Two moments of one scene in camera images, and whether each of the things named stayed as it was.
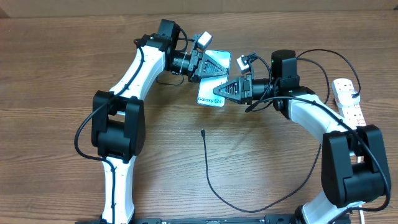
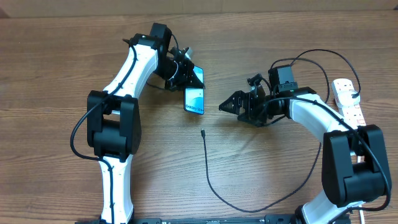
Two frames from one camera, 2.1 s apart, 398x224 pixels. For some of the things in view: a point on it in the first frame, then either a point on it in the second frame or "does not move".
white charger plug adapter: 346,99 does not move
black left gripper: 195,71 → 187,78
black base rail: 270,219 does not move
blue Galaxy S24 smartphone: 206,94 → 194,97
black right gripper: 242,93 → 249,99
